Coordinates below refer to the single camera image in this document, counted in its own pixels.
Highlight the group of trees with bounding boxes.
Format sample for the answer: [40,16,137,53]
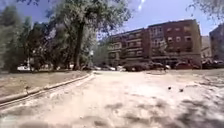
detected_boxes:
[0,0,133,73]

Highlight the pale building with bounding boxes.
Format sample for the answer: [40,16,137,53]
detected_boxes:
[93,42,111,67]

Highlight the pale sandy paved ground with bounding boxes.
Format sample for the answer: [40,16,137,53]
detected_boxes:
[0,69,224,128]

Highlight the stone kerb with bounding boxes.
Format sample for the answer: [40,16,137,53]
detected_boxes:
[0,72,95,105]

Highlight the row of parked cars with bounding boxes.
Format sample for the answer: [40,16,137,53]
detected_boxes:
[16,60,224,73]

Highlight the red brick building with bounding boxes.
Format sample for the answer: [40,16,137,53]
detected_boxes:
[107,18,203,69]

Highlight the dry earth bed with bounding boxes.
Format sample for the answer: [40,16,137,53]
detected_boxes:
[0,69,91,99]

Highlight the small thin tree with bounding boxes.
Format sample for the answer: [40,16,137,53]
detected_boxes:
[157,39,170,69]

